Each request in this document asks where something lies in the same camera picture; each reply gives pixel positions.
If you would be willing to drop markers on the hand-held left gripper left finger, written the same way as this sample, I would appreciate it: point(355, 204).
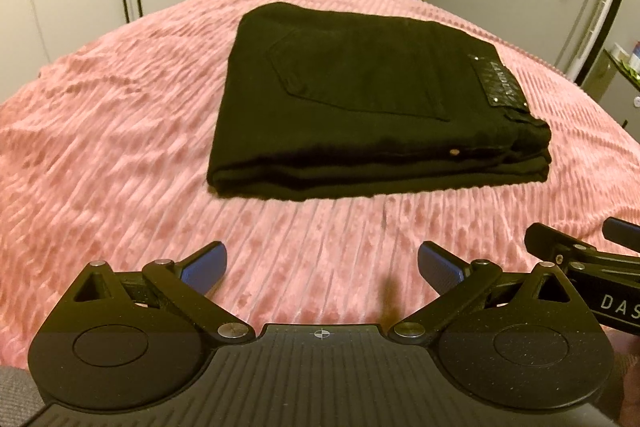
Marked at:
point(202, 264)

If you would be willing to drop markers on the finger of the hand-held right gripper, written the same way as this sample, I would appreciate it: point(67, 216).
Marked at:
point(622, 232)
point(550, 241)

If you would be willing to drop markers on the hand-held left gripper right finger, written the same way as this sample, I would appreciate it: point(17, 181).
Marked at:
point(440, 264)

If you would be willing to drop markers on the black pants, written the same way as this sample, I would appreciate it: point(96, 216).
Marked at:
point(360, 107)

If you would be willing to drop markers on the pink ribbed blanket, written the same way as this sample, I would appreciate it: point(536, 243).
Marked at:
point(125, 157)

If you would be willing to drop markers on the white drawer cabinet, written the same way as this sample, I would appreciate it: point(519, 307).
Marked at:
point(625, 92)

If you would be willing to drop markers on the tall white tower appliance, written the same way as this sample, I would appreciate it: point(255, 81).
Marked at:
point(597, 27)

